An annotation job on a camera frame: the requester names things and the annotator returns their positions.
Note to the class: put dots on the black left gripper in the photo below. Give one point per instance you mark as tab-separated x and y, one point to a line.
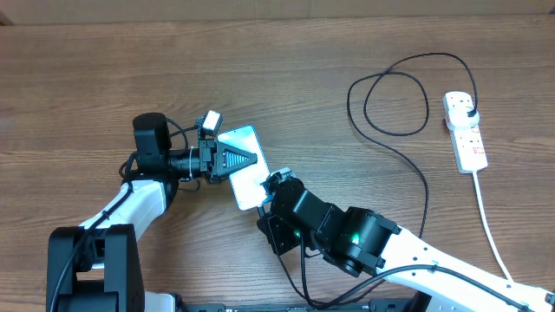
212	153

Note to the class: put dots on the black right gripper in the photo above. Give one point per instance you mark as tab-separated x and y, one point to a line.
282	236

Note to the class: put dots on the black Samsung smartphone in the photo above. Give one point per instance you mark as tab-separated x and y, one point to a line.
247	183

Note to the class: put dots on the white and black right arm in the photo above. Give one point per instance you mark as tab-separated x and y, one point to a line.
360	240

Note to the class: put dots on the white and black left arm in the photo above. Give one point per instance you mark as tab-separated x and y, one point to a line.
95	266

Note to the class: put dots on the white charger adapter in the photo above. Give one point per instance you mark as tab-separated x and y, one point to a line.
458	118

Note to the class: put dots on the white power strip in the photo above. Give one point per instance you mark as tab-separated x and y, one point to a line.
469	151

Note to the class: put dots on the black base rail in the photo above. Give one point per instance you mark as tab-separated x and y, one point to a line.
418	303

